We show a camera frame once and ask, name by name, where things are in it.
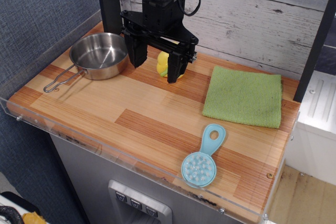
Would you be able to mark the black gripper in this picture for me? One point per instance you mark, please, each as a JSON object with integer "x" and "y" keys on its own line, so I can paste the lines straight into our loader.
{"x": 160, "y": 27}

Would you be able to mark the yellow toy bell pepper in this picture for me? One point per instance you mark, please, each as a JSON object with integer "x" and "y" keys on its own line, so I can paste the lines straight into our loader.
{"x": 162, "y": 64}

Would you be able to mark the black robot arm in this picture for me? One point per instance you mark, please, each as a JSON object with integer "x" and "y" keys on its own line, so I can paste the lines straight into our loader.
{"x": 160, "y": 25}

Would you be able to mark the green cloth towel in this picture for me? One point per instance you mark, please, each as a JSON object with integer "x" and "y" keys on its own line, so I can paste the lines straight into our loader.
{"x": 244, "y": 97}

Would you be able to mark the stainless steel pot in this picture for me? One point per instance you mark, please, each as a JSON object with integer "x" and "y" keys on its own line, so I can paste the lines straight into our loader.
{"x": 99, "y": 56}

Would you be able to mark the clear acrylic table guard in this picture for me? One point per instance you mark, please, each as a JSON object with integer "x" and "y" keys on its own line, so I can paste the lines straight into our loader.
{"x": 154, "y": 140}

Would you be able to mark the light blue scrub brush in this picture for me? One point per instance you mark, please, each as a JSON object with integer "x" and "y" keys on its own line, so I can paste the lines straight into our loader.
{"x": 199, "y": 169}

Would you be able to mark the grey toy dispenser panel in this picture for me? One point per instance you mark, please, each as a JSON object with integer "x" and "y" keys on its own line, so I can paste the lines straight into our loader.
{"x": 132, "y": 206}

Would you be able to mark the white box cabinet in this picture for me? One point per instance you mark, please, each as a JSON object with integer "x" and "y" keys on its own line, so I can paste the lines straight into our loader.
{"x": 311, "y": 146}

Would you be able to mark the yellow object at corner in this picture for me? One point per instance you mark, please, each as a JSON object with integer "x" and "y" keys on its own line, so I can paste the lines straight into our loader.
{"x": 33, "y": 218}

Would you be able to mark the black mesh object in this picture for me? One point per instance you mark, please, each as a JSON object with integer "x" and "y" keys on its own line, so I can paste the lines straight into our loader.
{"x": 11, "y": 215}

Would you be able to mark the black vertical frame post left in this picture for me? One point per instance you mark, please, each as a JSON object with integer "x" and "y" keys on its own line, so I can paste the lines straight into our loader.
{"x": 110, "y": 13}

